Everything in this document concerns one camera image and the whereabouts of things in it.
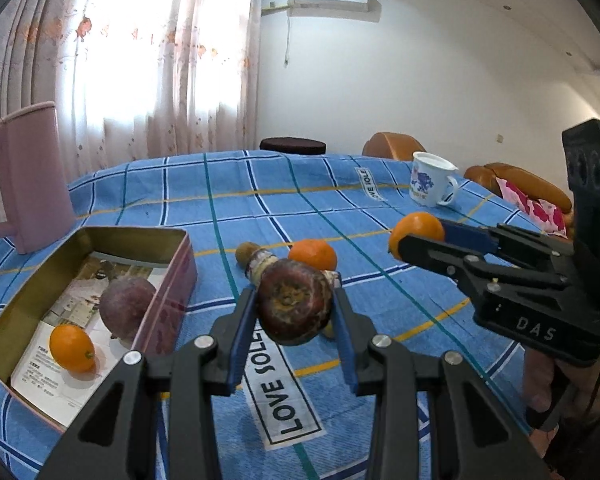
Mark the pink electric kettle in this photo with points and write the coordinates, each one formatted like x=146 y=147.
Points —
x=35 y=170

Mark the purple passion fruit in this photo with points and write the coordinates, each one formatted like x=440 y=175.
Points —
x=127 y=307

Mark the white printed mug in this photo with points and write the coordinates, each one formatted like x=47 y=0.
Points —
x=430 y=180

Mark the person's right hand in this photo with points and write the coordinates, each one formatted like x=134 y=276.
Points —
x=537 y=375

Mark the small orange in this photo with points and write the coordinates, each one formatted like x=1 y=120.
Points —
x=72 y=349

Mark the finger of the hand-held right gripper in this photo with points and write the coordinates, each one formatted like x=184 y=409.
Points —
x=430 y=250
x=467 y=235

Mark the brown leather chair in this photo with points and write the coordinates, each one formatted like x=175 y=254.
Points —
x=387 y=145
x=525 y=182

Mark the printed paper sheet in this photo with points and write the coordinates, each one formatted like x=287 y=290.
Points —
x=60 y=380

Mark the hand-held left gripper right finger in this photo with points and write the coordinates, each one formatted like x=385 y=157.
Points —
x=346 y=347

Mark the pink tin box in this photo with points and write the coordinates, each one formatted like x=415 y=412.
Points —
x=175 y=290

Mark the pink floral cushion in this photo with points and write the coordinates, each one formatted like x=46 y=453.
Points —
x=535 y=207

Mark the floral sheer curtain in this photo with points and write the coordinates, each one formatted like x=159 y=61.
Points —
x=155 y=60

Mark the dark round stool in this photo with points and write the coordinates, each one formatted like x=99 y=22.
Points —
x=292 y=145

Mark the blue plaid tablecloth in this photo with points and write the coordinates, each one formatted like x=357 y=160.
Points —
x=280 y=195

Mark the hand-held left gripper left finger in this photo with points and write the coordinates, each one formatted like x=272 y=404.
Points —
x=242 y=342

